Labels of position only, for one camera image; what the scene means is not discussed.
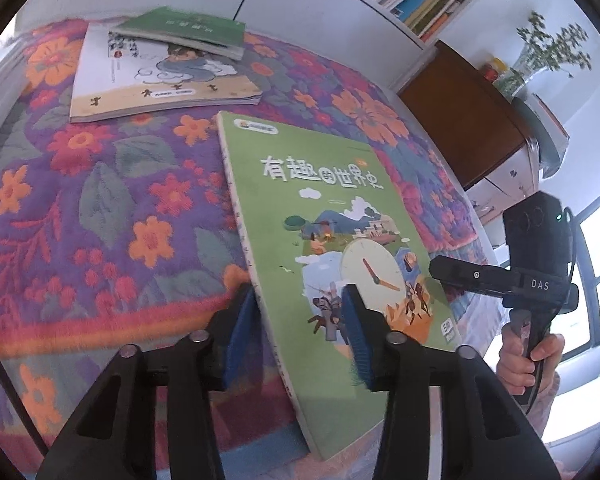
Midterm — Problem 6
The dark green book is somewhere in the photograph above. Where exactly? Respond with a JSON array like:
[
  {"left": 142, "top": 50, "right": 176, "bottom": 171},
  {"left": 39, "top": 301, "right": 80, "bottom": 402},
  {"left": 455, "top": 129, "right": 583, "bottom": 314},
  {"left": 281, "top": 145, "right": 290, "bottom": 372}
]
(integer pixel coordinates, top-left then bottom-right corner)
[{"left": 111, "top": 6, "right": 247, "bottom": 61}]

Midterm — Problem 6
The person's right hand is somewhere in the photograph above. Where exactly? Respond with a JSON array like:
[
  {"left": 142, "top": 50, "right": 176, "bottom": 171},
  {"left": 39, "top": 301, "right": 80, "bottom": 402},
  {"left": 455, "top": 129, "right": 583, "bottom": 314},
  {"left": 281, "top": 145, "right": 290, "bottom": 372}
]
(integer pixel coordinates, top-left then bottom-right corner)
[{"left": 497, "top": 321, "right": 566, "bottom": 397}]

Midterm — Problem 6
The white drawer cabinet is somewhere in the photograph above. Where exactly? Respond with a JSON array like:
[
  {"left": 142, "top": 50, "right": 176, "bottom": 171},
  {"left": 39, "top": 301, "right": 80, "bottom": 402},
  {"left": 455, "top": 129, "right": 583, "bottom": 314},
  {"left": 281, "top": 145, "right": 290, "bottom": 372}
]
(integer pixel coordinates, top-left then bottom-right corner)
[{"left": 467, "top": 155, "right": 538, "bottom": 226}]

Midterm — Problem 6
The white book mermaid figure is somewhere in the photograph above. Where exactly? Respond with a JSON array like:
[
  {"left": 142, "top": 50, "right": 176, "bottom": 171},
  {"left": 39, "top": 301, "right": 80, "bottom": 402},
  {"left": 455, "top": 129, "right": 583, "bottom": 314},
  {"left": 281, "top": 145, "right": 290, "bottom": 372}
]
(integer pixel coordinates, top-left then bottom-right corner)
[{"left": 69, "top": 22, "right": 263, "bottom": 123}]

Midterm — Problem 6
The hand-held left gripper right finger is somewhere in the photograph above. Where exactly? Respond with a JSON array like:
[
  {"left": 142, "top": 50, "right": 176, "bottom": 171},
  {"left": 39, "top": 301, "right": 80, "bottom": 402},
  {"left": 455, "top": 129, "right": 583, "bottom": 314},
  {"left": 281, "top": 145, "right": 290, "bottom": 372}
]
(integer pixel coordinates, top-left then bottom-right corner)
[{"left": 341, "top": 283, "right": 563, "bottom": 480}]

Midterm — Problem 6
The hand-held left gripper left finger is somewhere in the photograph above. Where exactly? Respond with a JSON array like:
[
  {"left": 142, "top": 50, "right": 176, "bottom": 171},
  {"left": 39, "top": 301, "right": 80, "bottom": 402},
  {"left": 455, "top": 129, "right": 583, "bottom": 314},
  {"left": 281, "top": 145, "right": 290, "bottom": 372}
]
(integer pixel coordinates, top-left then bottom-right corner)
[{"left": 35, "top": 283, "right": 257, "bottom": 480}]

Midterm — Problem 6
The person's right forearm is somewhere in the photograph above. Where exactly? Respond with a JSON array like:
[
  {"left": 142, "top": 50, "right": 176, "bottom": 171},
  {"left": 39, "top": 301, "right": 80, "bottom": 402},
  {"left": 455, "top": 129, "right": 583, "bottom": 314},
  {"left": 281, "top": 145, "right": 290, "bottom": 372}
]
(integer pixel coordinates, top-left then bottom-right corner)
[{"left": 527, "top": 372, "right": 566, "bottom": 443}]

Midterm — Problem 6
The brown wooden cabinet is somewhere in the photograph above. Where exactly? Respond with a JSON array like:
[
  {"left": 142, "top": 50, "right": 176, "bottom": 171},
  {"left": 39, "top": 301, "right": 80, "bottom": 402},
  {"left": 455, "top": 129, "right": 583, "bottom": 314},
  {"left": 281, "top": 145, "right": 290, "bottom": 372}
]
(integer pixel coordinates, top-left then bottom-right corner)
[{"left": 397, "top": 41, "right": 541, "bottom": 191}]

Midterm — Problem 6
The row of colourful books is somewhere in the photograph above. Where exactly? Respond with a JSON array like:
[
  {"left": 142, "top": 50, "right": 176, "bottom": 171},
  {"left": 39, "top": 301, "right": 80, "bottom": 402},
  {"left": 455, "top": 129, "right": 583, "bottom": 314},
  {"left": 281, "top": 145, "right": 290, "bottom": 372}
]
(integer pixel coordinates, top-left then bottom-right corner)
[{"left": 310, "top": 0, "right": 468, "bottom": 43}]

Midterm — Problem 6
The orange bottle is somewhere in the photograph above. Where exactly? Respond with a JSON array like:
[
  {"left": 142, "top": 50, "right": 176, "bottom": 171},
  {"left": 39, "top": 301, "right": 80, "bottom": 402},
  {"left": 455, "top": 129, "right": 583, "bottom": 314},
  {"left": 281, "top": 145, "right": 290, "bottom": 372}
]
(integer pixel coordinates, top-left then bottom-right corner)
[{"left": 482, "top": 57, "right": 508, "bottom": 83}]

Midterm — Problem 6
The vase with green plant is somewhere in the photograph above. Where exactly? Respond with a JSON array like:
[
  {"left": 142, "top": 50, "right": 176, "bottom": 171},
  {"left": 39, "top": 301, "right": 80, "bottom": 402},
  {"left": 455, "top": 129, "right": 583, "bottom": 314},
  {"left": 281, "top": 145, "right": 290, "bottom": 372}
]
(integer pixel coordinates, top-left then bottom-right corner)
[{"left": 495, "top": 10, "right": 593, "bottom": 98}]

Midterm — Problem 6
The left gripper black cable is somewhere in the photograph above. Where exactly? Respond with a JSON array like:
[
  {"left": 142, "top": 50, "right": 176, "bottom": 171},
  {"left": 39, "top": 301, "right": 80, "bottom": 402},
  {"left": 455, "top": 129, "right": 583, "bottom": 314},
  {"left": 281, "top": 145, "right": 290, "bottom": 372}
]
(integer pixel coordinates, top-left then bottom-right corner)
[{"left": 0, "top": 321, "right": 48, "bottom": 455}]

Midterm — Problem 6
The floral blanket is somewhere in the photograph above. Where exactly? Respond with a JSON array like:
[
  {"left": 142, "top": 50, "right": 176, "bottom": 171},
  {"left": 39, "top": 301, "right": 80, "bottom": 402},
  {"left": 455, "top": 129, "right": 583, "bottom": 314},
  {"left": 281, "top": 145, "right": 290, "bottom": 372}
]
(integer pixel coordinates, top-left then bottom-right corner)
[{"left": 0, "top": 17, "right": 501, "bottom": 480}]

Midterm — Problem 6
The light green clock book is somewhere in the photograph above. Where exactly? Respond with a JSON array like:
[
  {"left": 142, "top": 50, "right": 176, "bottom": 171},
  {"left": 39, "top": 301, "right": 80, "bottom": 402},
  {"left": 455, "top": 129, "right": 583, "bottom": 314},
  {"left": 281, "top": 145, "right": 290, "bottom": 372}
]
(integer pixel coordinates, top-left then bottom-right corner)
[{"left": 215, "top": 110, "right": 463, "bottom": 462}]

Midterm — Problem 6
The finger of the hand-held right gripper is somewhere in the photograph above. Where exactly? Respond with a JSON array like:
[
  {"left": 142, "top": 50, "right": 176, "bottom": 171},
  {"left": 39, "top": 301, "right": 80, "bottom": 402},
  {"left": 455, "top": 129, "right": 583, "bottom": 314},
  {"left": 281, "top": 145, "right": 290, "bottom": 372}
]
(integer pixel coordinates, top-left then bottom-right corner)
[{"left": 428, "top": 254, "right": 524, "bottom": 306}]

